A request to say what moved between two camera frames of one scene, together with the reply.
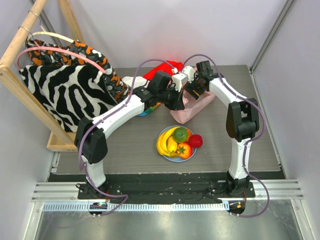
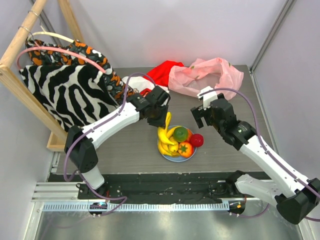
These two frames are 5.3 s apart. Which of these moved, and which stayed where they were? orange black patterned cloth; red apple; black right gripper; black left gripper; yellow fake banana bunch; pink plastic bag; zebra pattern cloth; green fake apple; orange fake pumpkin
Moved: pink plastic bag; black right gripper; yellow fake banana bunch; black left gripper
Stayed: green fake apple; red apple; orange black patterned cloth; orange fake pumpkin; zebra pattern cloth
